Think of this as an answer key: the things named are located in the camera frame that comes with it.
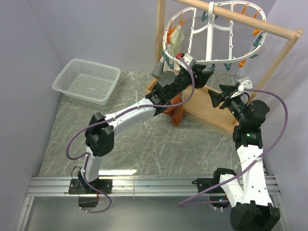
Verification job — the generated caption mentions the grey underwear with white waistband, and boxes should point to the grey underwear with white waistband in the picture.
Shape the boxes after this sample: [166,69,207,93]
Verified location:
[151,62,179,79]

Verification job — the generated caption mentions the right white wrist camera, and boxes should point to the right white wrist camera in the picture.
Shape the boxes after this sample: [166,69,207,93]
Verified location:
[238,76,253,92]

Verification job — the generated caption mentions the orange underwear with beige waistband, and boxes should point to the orange underwear with beige waistband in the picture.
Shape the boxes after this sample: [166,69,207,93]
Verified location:
[163,94,184,127]

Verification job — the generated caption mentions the white plastic perforated basket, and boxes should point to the white plastic perforated basket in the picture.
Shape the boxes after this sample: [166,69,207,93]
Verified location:
[52,59,121,105]

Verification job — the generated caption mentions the white oval clip hanger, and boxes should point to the white oval clip hanger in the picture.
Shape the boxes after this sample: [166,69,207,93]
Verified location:
[162,7,267,69]

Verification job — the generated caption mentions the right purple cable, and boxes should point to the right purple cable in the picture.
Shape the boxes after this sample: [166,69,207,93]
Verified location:
[177,88,289,210]

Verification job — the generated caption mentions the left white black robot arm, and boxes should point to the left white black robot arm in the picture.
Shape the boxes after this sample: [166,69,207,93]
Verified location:
[78,64,213,193]

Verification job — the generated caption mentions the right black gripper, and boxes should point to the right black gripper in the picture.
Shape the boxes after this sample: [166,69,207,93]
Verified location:
[208,84,247,126]

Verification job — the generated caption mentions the pale yellow hanging underwear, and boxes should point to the pale yellow hanging underwear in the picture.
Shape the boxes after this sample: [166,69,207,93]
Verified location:
[166,26,184,57]

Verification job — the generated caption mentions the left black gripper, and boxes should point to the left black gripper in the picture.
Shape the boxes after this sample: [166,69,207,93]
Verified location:
[168,65,214,101]

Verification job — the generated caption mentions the aluminium mounting rail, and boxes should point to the aluminium mounting rail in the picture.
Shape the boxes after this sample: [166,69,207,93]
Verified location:
[26,175,281,197]

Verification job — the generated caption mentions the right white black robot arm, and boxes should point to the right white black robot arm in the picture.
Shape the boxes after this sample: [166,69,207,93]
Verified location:
[208,90,281,231]

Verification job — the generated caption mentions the wooden clothes rack with tray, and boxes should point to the wooden clothes rack with tray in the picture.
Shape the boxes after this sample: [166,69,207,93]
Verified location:
[156,0,304,136]

